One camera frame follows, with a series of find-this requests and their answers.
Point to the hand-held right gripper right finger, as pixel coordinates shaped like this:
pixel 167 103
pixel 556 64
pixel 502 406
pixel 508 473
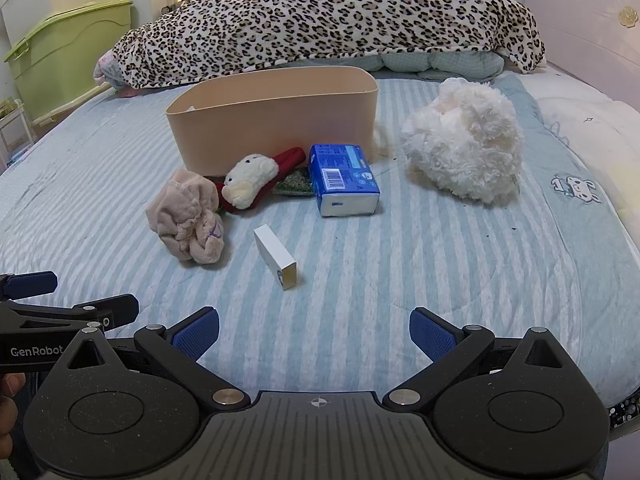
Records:
pixel 431 336

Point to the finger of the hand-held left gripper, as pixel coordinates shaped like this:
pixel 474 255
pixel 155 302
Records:
pixel 117 309
pixel 31 284

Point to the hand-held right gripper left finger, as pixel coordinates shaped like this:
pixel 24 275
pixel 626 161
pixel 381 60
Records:
pixel 196 338

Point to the small white cardboard box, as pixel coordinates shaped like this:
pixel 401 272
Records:
pixel 272 255

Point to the pink fuzzy cloth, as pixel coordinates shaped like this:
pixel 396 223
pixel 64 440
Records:
pixel 180 210

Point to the red and white plush toy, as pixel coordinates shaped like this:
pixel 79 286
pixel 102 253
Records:
pixel 247 180

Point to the blue tissue pack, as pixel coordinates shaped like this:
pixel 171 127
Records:
pixel 345 180

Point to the beige plastic storage bin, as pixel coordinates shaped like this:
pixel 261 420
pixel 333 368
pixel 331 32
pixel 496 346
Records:
pixel 280 125

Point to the person's left hand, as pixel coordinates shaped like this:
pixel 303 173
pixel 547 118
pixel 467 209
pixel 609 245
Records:
pixel 9 389

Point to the blue striped bed sheet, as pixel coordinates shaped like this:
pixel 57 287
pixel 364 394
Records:
pixel 400 260

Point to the small white shelf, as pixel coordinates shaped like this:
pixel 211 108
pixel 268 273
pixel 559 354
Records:
pixel 15 130

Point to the small green packet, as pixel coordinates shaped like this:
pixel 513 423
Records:
pixel 296 183

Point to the white fluffy plush toy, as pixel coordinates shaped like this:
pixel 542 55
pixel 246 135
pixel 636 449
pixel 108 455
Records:
pixel 465 145

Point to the pink fabric bundle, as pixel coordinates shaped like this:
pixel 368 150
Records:
pixel 104 71

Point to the green plastic storage box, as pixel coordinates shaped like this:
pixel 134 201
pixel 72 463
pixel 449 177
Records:
pixel 65 52

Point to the white pillow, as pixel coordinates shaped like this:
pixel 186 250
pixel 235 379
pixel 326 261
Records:
pixel 600 130

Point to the light green quilt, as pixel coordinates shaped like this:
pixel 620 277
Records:
pixel 450 62

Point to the leopard print blanket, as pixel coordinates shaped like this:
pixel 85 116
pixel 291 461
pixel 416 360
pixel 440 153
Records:
pixel 325 15

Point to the white flower headboard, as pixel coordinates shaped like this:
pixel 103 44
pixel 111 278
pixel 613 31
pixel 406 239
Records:
pixel 575 10

